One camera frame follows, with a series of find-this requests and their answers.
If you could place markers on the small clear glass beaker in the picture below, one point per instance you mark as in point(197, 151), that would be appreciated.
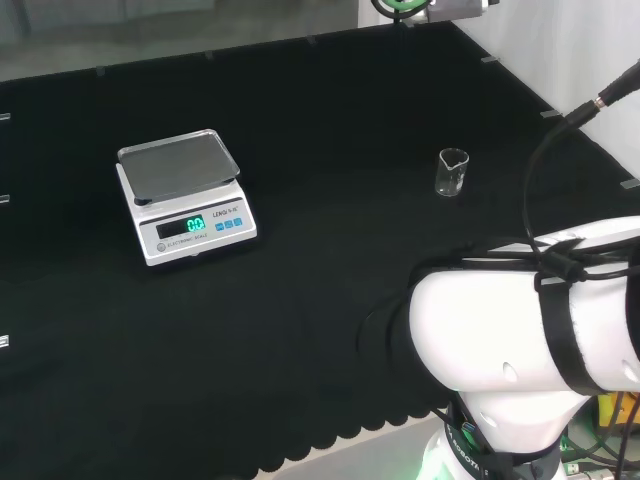
point(451, 176)

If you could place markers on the black bench cloth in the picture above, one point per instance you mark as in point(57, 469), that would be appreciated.
point(310, 150)

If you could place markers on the white electronic balance steel pan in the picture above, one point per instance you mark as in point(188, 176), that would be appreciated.
point(185, 220)

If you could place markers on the white board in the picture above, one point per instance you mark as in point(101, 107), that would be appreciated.
point(540, 35)

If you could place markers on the striped clear tape strip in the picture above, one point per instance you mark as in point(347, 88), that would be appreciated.
point(4, 341)

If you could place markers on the yellow stop button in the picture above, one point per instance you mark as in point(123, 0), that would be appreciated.
point(607, 407)

